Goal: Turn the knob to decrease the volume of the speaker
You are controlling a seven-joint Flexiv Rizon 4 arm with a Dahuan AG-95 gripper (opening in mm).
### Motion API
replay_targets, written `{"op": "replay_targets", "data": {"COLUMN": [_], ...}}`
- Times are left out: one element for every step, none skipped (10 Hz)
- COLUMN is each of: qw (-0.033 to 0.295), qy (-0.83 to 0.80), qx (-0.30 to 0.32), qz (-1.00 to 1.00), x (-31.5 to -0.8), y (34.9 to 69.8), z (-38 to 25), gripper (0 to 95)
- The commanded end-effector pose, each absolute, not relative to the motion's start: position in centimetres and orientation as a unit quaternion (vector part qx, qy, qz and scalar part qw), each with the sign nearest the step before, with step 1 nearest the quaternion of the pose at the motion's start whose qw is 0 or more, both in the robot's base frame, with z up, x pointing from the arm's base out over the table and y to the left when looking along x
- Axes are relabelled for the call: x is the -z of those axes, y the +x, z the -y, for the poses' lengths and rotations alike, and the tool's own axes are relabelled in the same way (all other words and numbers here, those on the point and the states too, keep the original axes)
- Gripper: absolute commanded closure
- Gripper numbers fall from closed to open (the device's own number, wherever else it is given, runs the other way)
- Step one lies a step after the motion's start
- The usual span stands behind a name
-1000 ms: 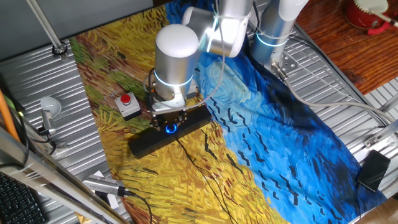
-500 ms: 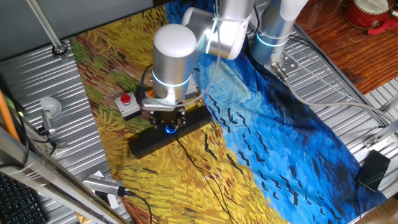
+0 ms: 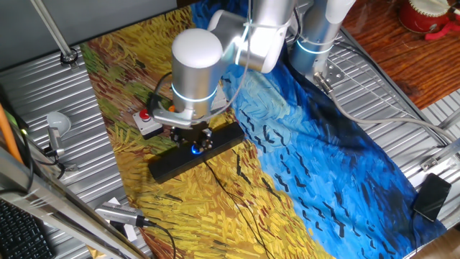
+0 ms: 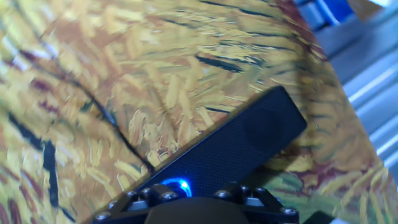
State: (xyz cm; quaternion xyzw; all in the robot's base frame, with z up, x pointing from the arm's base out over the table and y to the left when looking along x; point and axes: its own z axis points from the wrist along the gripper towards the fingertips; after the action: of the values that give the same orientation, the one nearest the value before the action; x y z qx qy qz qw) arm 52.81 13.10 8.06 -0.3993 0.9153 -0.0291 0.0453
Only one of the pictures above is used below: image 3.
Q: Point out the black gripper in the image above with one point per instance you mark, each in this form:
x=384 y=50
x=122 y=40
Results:
x=192 y=134

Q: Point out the blue-lit speaker volume knob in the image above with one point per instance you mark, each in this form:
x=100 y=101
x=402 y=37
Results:
x=196 y=149

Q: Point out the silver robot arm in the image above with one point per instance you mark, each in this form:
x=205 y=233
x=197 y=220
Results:
x=196 y=72

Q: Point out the black speaker bar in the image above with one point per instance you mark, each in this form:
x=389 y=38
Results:
x=169 y=167

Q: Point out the grey box large red button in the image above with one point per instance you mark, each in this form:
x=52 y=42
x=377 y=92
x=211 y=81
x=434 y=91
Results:
x=142 y=126

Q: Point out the white paper card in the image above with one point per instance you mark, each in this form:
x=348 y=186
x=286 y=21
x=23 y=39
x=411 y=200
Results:
x=131 y=232

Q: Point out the painted blue yellow tablecloth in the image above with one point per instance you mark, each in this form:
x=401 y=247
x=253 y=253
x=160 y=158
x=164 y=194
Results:
x=323 y=144

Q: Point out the metal pole with round base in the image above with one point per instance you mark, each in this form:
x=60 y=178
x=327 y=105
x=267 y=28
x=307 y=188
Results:
x=54 y=32

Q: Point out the orange pole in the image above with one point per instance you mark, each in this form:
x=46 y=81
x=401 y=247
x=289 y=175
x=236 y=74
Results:
x=9 y=140

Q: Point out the black keyboard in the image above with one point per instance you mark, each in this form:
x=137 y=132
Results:
x=18 y=237

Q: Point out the black flat rectangular device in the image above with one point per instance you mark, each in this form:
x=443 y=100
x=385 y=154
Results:
x=431 y=198

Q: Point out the red drum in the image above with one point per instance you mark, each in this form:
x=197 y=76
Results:
x=417 y=19

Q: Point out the red tassel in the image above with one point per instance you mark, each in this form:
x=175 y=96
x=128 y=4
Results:
x=436 y=34

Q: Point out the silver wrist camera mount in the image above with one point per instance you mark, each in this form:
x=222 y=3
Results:
x=172 y=120

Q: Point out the silver depth camera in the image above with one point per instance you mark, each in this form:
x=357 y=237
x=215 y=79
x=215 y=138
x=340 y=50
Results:
x=55 y=142
x=118 y=214

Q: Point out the metal camera bracket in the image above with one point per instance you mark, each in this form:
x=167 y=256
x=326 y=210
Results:
x=71 y=167

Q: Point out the aluminium frame beam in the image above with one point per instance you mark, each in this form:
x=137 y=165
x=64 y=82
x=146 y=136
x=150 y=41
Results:
x=54 y=205

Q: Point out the aluminium frame rail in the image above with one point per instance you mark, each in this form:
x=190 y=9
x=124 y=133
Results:
x=449 y=151

